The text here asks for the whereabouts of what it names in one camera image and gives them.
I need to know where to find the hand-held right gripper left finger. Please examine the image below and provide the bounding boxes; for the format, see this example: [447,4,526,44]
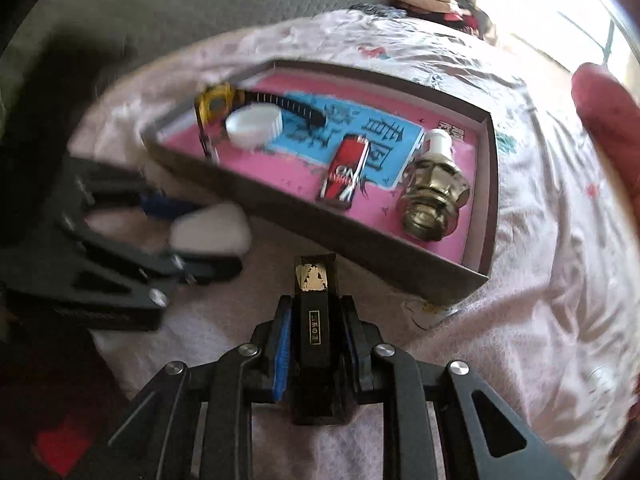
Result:
[70,294,293,480]

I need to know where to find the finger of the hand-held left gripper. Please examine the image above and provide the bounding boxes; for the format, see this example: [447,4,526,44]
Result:
[60,212,245,311]
[60,156,203,223]

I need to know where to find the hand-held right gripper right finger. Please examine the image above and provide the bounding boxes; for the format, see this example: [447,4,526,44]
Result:
[340,294,576,480]

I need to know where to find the black rectangular lighter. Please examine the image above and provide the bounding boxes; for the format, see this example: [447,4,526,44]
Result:
[291,255,351,426]

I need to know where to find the white rounded plastic case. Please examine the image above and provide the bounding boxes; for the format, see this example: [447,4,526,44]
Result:
[167,203,252,257]

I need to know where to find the shallow brown cardboard box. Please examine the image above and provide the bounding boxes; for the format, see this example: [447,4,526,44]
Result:
[141,59,498,306]

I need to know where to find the yellow watch with black strap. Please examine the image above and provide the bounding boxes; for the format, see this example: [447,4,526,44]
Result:
[194,84,328,163]

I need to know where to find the white ribbed plastic lid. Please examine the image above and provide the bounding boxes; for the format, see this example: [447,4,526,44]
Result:
[225,104,283,150]

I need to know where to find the red and black pen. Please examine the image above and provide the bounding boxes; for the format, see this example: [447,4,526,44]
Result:
[316,132,371,211]

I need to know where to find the chrome metal fitting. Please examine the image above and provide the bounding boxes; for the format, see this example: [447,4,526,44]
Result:
[400,157,468,241]

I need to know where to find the white bottle with pink label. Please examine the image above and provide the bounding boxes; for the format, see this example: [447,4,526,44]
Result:
[419,128,453,163]

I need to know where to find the pink and blue book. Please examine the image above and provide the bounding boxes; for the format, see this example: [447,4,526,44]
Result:
[160,72,483,266]

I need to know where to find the pink floral bed sheet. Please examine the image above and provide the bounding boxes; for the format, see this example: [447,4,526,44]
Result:
[67,10,640,480]

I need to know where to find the grey quilted headboard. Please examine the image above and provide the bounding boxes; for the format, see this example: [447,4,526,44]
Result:
[10,0,401,126]

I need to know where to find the dark patterned cloth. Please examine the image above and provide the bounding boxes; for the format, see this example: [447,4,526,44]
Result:
[350,2,401,19]

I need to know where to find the red quilted blanket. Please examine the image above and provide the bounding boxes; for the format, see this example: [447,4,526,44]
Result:
[571,62,640,211]

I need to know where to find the window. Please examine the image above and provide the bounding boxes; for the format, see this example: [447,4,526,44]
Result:
[480,0,631,71]

